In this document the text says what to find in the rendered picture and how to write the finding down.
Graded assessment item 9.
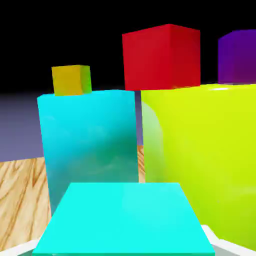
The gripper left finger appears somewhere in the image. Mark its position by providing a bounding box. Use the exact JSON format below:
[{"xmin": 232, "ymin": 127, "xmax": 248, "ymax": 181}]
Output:
[{"xmin": 0, "ymin": 239, "xmax": 40, "ymax": 256}]

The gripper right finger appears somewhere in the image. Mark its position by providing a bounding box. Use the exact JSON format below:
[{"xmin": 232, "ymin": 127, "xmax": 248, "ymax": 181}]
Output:
[{"xmin": 200, "ymin": 224, "xmax": 256, "ymax": 256}]

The small cyan cube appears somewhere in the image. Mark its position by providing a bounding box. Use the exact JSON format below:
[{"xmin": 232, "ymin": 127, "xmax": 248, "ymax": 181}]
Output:
[{"xmin": 31, "ymin": 182, "xmax": 216, "ymax": 256}]

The small yellow cube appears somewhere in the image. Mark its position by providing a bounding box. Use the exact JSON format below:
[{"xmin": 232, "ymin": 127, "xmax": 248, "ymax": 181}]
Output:
[{"xmin": 51, "ymin": 64, "xmax": 93, "ymax": 97}]

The small purple cube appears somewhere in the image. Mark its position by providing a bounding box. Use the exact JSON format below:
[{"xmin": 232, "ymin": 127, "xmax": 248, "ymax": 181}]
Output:
[{"xmin": 217, "ymin": 29, "xmax": 256, "ymax": 85}]

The small red cube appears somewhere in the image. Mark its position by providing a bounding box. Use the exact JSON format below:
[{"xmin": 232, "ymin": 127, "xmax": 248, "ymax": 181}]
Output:
[{"xmin": 121, "ymin": 23, "xmax": 201, "ymax": 92}]

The large yellow-green box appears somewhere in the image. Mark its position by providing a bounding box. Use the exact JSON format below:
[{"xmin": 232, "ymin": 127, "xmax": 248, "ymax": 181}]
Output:
[{"xmin": 140, "ymin": 83, "xmax": 256, "ymax": 252}]

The large cyan box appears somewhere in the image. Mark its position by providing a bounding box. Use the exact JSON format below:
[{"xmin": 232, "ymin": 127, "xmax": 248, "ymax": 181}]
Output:
[{"xmin": 36, "ymin": 89, "xmax": 140, "ymax": 217}]

